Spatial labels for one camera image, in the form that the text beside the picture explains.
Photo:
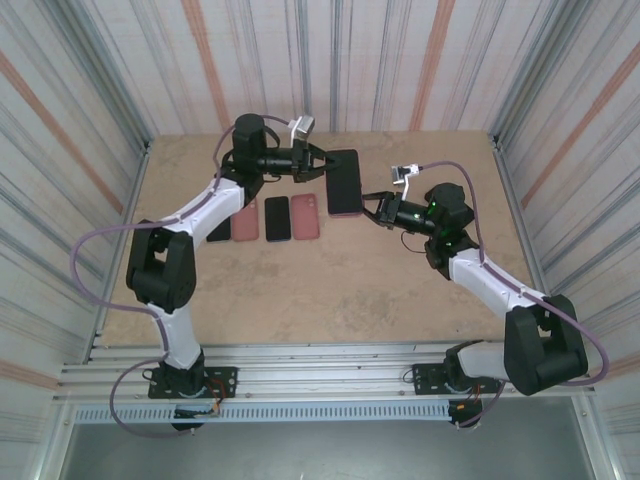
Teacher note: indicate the pink phone case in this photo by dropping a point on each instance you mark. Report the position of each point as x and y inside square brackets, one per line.
[245, 227]
[345, 215]

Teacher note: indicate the black phone red edge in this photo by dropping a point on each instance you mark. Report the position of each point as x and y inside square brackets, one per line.
[305, 220]

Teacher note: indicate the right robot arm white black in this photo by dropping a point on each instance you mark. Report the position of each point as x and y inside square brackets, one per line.
[545, 350]

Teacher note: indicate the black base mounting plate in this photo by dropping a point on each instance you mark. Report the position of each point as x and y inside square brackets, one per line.
[225, 382]
[425, 382]

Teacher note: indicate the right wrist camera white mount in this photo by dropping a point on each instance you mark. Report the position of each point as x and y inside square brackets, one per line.
[405, 172]

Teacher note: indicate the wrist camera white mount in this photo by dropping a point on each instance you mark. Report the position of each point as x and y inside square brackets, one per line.
[405, 172]
[302, 125]

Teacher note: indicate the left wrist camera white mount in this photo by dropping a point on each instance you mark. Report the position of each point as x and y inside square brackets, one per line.
[302, 125]

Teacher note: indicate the aluminium side rail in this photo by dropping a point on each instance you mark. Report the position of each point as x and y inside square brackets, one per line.
[146, 148]
[496, 142]

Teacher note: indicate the aluminium rail frame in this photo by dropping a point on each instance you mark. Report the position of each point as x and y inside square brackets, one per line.
[320, 372]

